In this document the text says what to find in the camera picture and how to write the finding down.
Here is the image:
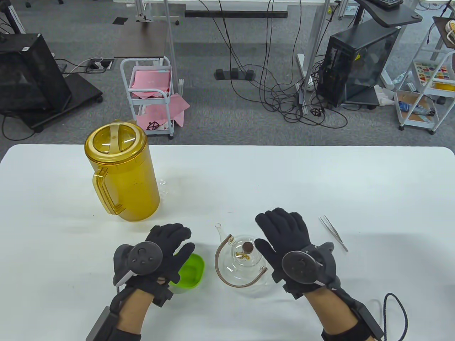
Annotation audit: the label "white rolling cart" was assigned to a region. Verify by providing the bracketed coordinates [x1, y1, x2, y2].
[120, 56, 175, 141]

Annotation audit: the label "dark brown side table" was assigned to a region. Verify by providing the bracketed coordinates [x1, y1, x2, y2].
[114, 20, 168, 59]

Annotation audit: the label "person's left hand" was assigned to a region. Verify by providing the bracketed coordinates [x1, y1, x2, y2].
[113, 223, 196, 308]

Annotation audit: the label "blue packet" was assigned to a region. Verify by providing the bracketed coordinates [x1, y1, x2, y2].
[398, 101, 436, 117]

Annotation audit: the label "black rolling base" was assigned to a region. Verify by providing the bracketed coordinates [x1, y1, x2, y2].
[0, 73, 103, 132]

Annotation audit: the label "black hand controller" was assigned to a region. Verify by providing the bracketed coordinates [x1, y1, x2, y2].
[113, 242, 164, 286]
[282, 242, 336, 286]

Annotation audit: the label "colourful puzzle board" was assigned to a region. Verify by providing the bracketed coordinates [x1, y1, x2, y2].
[413, 62, 450, 85]

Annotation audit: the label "person's right hand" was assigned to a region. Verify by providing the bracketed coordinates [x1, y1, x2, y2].
[255, 208, 342, 299]

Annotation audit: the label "metal tweezers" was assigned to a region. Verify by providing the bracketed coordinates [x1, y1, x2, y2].
[319, 215, 349, 253]

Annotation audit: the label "white desk leg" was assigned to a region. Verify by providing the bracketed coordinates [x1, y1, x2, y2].
[300, 0, 333, 107]

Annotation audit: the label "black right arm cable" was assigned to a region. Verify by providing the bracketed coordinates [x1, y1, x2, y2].
[382, 293, 408, 341]

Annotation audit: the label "bundle of black floor cables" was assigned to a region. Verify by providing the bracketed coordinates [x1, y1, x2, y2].
[197, 0, 349, 129]

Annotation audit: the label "glass teapot with infuser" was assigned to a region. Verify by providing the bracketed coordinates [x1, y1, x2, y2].
[214, 223, 272, 288]

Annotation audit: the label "black left arm strap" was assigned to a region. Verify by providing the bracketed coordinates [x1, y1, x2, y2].
[107, 327, 143, 341]

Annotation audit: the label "green plastic bowl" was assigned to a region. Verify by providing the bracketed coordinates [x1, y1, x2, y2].
[169, 253, 205, 288]

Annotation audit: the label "black keyboard tray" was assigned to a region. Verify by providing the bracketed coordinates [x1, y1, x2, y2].
[355, 0, 423, 28]

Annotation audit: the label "person's right forearm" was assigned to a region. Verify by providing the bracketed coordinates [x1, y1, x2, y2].
[304, 288, 359, 341]

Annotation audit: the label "glass teapot lid cork knob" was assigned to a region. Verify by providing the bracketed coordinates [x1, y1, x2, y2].
[232, 239, 263, 267]

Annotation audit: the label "black desk foot bar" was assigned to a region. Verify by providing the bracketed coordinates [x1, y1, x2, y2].
[184, 10, 288, 19]

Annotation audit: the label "brown tray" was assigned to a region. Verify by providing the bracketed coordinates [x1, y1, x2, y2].
[433, 16, 455, 50]

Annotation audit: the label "person's left forearm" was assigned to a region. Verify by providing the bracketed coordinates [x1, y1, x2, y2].
[112, 288, 153, 341]

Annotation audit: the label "white utility cart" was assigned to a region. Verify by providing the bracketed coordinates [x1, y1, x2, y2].
[394, 50, 455, 135]

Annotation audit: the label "aluminium pole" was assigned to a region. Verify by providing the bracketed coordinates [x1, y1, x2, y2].
[162, 0, 179, 96]

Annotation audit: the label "black computer tower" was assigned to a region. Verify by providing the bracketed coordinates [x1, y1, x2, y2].
[316, 24, 401, 109]

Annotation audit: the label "white plastic bags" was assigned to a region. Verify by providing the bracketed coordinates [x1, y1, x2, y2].
[374, 85, 396, 106]

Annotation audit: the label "yellow plastic pitcher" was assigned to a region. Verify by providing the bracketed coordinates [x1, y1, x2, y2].
[84, 121, 160, 222]

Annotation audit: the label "pink paper sheets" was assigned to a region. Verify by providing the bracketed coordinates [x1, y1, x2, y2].
[129, 68, 190, 130]

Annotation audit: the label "black right arm strap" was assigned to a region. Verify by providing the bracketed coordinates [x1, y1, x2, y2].
[322, 318, 363, 341]

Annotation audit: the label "black arm strap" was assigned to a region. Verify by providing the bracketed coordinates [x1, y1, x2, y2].
[322, 318, 363, 341]
[107, 327, 143, 341]

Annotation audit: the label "floor socket box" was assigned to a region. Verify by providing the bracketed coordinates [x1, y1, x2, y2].
[85, 59, 115, 72]

